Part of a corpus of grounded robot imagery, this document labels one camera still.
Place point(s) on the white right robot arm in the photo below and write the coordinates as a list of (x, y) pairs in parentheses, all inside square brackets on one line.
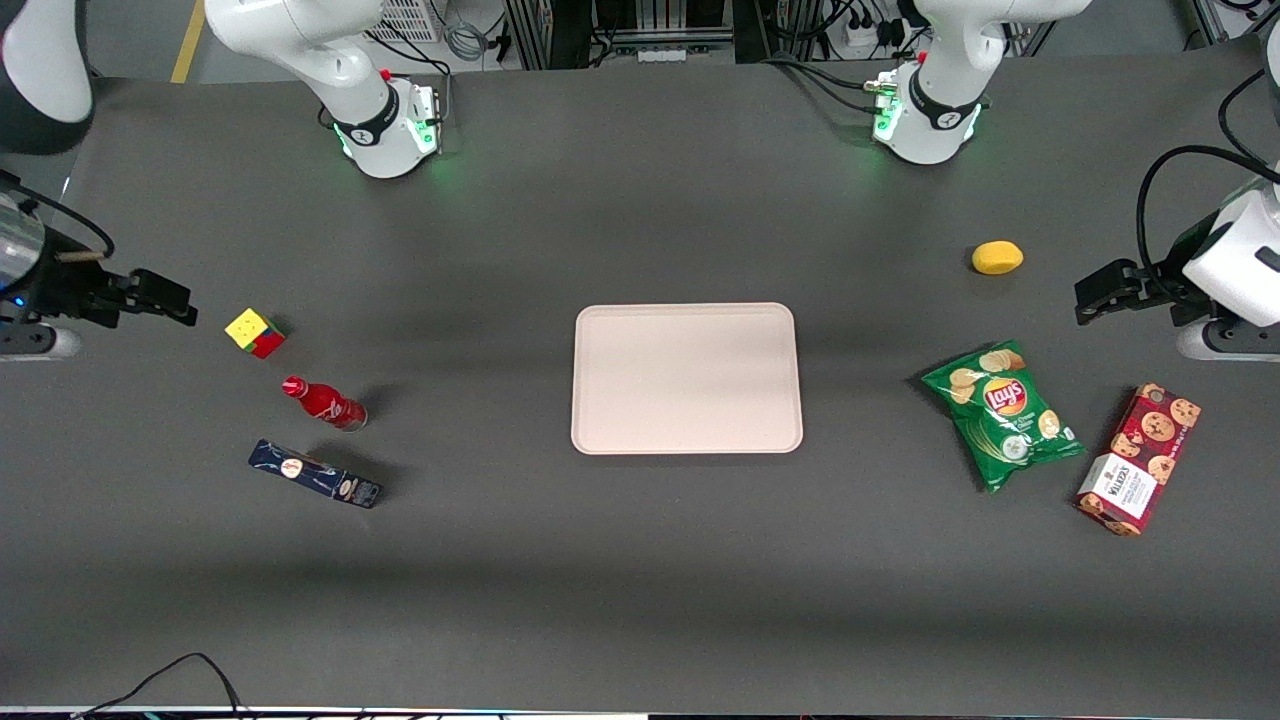
[(300, 40)]

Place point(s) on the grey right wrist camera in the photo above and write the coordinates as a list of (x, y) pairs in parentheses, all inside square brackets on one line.
[(35, 343)]

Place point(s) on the white power strip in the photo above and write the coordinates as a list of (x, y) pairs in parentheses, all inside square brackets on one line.
[(663, 54)]

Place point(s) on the beige plastic tray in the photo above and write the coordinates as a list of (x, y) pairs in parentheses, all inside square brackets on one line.
[(686, 378)]

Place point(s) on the red coke bottle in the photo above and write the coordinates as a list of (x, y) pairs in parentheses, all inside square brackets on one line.
[(325, 403)]

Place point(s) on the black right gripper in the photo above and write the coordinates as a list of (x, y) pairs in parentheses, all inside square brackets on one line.
[(72, 288)]

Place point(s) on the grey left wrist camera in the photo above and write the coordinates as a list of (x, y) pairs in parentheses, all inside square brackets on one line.
[(1230, 342)]

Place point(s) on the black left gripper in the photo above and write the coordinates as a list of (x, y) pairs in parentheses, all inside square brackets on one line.
[(1163, 283)]

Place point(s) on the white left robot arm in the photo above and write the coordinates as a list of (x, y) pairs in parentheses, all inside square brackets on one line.
[(960, 60)]

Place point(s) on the white vented box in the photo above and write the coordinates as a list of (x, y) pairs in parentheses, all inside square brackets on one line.
[(408, 18)]

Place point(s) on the green lays chips bag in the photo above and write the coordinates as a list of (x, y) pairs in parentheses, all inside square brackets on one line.
[(1003, 412)]

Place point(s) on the yellow lemon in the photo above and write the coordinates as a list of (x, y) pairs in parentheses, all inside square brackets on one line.
[(997, 257)]

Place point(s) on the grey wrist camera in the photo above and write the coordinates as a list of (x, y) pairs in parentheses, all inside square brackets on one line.
[(35, 343), (1230, 342)]

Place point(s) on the red cookie box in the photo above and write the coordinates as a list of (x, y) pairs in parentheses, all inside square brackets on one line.
[(1140, 460)]

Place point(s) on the dark blue long box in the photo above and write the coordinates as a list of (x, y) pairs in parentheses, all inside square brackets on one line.
[(315, 475)]

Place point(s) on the colourful rubik's cube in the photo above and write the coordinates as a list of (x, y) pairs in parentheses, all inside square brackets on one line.
[(254, 332)]

